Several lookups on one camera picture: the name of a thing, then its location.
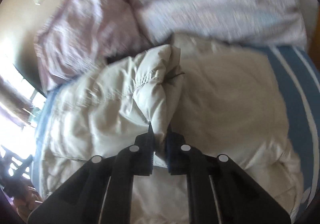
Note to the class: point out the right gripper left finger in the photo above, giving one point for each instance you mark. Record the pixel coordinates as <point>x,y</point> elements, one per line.
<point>135,160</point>

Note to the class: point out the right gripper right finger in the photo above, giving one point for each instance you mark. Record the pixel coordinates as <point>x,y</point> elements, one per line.
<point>183,159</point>

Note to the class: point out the white puffer jacket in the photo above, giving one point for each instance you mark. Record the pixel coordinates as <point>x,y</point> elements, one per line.
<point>200,103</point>

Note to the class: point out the dark chair by window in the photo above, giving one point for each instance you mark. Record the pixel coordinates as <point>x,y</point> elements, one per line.
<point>12,170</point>

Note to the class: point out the pink crinkled pillow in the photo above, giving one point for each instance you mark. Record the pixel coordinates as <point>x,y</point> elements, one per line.
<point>82,33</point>

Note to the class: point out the blue white striped bedsheet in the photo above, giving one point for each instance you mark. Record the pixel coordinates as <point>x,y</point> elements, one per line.
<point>297,93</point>

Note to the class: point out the pale floral quilt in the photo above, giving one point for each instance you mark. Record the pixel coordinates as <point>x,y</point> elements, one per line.
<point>249,21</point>

